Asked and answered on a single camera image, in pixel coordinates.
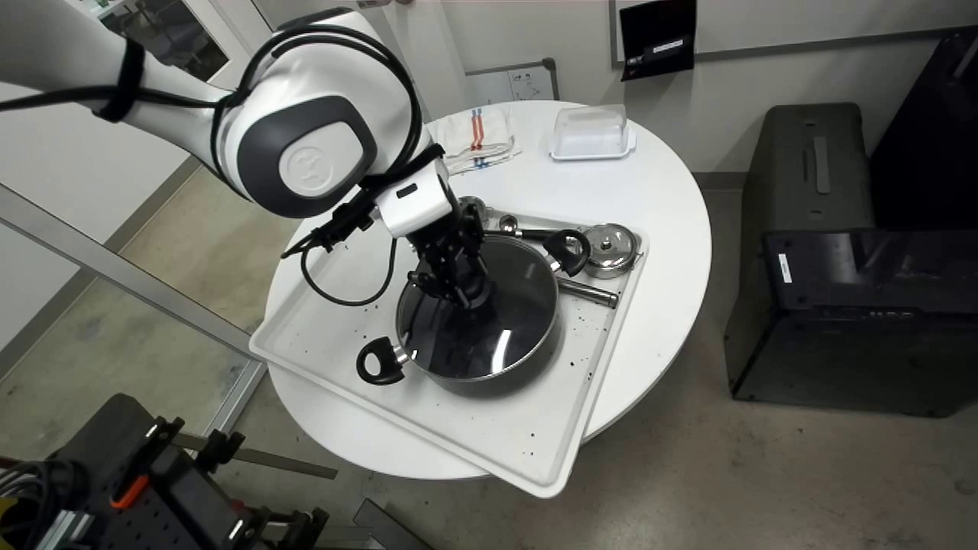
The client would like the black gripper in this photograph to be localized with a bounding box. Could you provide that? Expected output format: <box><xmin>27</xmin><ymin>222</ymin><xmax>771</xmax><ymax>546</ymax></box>
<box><xmin>403</xmin><ymin>195</ymin><xmax>500</xmax><ymax>316</ymax></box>

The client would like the black cooking pot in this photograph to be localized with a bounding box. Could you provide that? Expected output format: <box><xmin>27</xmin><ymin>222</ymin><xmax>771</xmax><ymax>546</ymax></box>
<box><xmin>351</xmin><ymin>229</ymin><xmax>594</xmax><ymax>400</ymax></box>

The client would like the white rectangular tray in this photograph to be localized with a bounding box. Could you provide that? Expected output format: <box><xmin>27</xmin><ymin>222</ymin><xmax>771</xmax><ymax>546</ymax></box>
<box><xmin>243</xmin><ymin>186</ymin><xmax>651</xmax><ymax>500</ymax></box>

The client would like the black kitchen utensil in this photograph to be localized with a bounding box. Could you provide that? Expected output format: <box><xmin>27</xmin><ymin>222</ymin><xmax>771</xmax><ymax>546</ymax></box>
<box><xmin>484</xmin><ymin>222</ymin><xmax>575</xmax><ymax>256</ymax></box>

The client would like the clear plastic container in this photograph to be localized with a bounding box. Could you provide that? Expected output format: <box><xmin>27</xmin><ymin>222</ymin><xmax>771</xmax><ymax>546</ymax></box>
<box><xmin>544</xmin><ymin>100</ymin><xmax>638</xmax><ymax>165</ymax></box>

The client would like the small whiteboard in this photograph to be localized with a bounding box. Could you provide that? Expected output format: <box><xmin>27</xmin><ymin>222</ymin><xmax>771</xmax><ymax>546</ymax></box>
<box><xmin>465</xmin><ymin>56</ymin><xmax>562</xmax><ymax>110</ymax></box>

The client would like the round white table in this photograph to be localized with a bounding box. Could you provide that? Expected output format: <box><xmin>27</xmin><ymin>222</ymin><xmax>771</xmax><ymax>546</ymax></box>
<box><xmin>262</xmin><ymin>97</ymin><xmax>716</xmax><ymax>483</ymax></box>

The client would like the black cabinet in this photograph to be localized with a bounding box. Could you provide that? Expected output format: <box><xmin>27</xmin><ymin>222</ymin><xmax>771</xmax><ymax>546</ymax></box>
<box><xmin>724</xmin><ymin>100</ymin><xmax>978</xmax><ymax>418</ymax></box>

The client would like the door window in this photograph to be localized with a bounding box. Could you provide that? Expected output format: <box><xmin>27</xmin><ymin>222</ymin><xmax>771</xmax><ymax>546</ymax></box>
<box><xmin>88</xmin><ymin>0</ymin><xmax>231</xmax><ymax>87</ymax></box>

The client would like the black equipment cart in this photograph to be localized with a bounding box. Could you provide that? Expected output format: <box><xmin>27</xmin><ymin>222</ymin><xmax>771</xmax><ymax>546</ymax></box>
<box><xmin>0</xmin><ymin>392</ymin><xmax>336</xmax><ymax>550</ymax></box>

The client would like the tall black case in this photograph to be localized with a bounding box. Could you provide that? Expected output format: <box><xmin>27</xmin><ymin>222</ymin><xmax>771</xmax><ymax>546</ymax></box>
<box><xmin>869</xmin><ymin>28</ymin><xmax>978</xmax><ymax>233</ymax></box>

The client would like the black wall sign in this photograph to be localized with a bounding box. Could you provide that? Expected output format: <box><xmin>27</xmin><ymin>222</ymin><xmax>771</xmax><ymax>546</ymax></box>
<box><xmin>618</xmin><ymin>0</ymin><xmax>701</xmax><ymax>87</ymax></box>

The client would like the grey metal frame beam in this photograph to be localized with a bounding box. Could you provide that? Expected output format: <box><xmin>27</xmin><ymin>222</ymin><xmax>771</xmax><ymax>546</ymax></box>
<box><xmin>0</xmin><ymin>181</ymin><xmax>270</xmax><ymax>435</ymax></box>

